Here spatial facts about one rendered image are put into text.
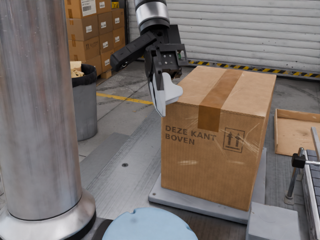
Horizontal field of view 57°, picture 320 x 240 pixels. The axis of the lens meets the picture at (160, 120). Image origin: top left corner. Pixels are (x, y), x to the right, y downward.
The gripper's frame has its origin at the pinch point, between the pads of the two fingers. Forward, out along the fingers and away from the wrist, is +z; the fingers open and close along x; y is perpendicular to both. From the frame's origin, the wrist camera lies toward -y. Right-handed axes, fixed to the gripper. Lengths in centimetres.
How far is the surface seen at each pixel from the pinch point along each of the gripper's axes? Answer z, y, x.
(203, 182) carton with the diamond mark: 15.8, 12.1, 14.8
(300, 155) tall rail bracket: 13.3, 36.1, 6.9
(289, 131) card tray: 2, 60, 40
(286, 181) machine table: 19.2, 40.6, 21.6
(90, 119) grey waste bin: -58, -13, 203
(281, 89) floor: -89, 233, 260
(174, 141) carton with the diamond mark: 4.7, 5.4, 11.7
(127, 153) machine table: 1.6, -3.0, 42.3
